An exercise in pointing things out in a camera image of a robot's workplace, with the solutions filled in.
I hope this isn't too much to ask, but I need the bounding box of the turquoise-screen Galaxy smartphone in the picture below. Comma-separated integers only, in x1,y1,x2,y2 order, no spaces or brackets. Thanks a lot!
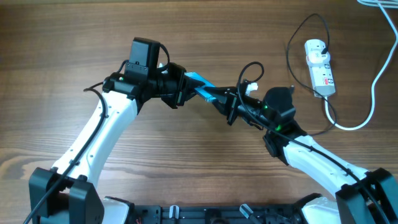
185,72,216,103

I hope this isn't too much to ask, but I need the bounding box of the black USB charging cable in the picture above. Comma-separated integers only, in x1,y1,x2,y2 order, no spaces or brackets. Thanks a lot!
285,12,339,137

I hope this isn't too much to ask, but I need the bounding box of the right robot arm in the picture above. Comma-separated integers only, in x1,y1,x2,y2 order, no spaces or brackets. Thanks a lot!
205,87,397,223

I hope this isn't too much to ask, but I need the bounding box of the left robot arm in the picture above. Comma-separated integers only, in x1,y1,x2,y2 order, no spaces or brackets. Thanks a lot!
25,37,206,223

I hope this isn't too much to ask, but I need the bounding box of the white USB charger plug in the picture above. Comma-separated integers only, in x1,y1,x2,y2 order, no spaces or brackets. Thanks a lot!
306,50,330,67

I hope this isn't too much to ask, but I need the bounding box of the white power strip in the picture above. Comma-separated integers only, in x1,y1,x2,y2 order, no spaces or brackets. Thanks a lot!
304,39,336,98

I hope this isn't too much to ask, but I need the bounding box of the black left camera cable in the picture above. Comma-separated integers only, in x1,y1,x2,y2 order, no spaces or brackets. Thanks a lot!
21,58,130,224

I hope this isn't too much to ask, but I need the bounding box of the black camera cable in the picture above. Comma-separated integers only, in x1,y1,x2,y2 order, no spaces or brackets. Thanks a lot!
21,58,130,224
236,61,392,224

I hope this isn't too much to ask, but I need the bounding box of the black right camera cable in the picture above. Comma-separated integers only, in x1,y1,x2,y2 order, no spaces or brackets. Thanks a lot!
236,61,392,224

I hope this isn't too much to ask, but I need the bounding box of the white power strip cord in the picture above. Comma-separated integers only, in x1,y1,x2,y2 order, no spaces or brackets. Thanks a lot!
324,0,398,131

